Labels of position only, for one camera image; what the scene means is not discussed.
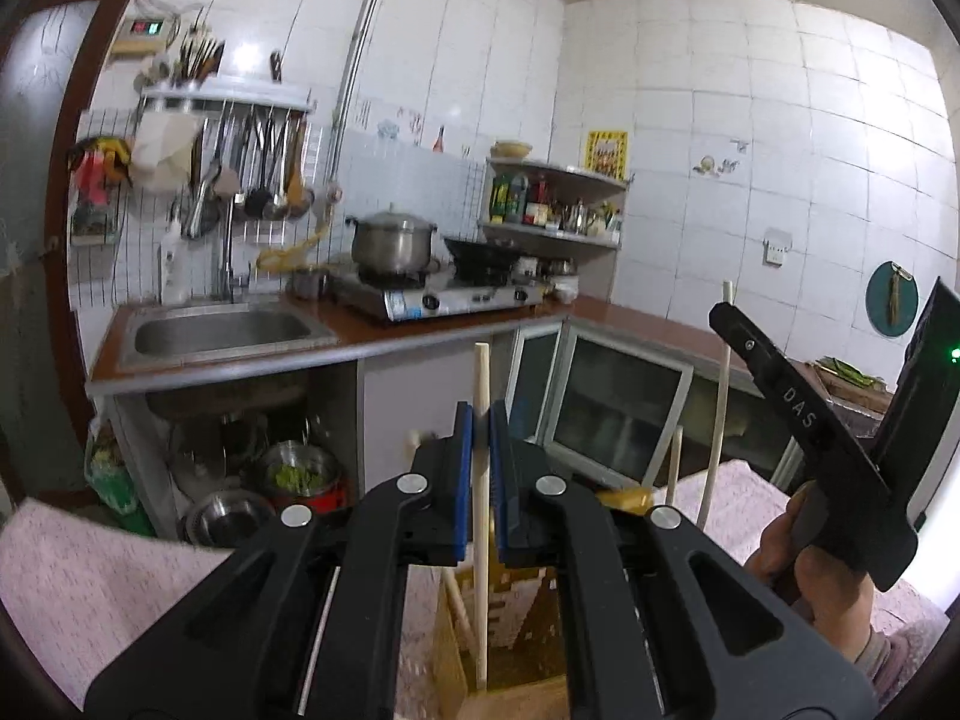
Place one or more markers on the red pot with greens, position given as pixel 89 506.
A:
pixel 307 484

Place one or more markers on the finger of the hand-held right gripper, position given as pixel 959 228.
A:
pixel 795 397

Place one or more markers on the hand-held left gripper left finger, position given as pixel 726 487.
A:
pixel 463 495

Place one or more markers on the steel cooking pot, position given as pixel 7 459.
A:
pixel 390 244

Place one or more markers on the grey metal pipe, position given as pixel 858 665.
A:
pixel 360 37

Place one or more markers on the white wall socket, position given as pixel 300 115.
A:
pixel 778 247

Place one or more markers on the small steel cup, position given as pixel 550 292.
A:
pixel 309 285

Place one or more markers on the steel corner shelf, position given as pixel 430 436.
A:
pixel 555 169

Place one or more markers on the person's right hand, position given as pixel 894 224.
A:
pixel 825 600

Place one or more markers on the group of condiment bottles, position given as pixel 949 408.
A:
pixel 525 202

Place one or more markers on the beige bowl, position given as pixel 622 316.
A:
pixel 511 150

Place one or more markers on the green round cutting board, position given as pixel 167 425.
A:
pixel 881 300

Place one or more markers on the steel gas stove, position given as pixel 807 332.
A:
pixel 435 304

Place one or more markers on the small wall sticker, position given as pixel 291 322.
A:
pixel 709 163

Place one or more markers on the chrome faucet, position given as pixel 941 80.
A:
pixel 225 255

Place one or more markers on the yellow slotted utensil holder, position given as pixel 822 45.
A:
pixel 630 499

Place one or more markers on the white soap bottle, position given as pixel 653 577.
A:
pixel 175 270

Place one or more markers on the green plastic bag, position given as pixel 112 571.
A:
pixel 116 487

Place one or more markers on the beige control box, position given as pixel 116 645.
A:
pixel 142 36

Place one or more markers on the stainless steel sink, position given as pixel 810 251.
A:
pixel 225 334

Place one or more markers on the row of hanging ladles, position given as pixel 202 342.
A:
pixel 262 165

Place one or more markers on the black wok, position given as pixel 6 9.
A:
pixel 480 255

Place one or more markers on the pink floral tablecloth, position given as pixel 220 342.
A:
pixel 90 577

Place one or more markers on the cup of dark chopsticks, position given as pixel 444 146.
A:
pixel 199 60

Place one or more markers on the steel bowl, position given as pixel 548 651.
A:
pixel 225 521

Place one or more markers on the brown kitchen counter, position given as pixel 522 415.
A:
pixel 337 341

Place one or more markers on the steel wall utensil rack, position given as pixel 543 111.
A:
pixel 225 96

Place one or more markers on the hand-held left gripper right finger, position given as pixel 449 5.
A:
pixel 501 502

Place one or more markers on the stack of white bowls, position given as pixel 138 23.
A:
pixel 566 281

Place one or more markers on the white hanging cloth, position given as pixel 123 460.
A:
pixel 165 154

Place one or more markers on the brown frosted glass door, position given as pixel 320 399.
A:
pixel 37 165

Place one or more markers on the yellow wall poster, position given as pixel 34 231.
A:
pixel 606 151

